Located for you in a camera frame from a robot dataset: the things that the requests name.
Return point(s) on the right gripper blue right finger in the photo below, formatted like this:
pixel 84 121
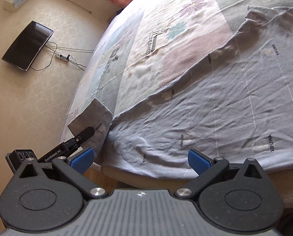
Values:
pixel 208 170

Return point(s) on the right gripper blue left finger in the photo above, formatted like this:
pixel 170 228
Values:
pixel 71 170

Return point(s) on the grey pyjama trousers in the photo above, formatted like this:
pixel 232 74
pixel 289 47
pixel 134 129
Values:
pixel 236 103

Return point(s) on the white power strip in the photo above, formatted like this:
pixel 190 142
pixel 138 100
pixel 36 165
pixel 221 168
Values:
pixel 61 57

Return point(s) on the black wall television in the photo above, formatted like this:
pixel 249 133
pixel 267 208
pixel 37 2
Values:
pixel 28 44

